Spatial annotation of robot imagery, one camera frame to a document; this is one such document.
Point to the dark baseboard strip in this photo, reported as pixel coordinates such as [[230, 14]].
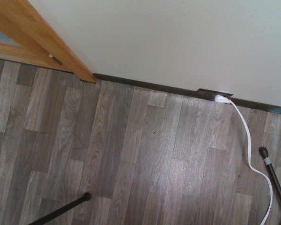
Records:
[[142, 83]]

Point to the wooden door with glass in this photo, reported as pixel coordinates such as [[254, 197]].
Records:
[[4, 50]]

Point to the black tripod leg with tape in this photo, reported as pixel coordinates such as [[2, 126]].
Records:
[[275, 178]]

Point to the dark wall power outlet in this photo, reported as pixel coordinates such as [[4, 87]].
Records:
[[207, 92]]

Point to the wooden door frame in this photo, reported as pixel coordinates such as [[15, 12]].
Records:
[[44, 37]]

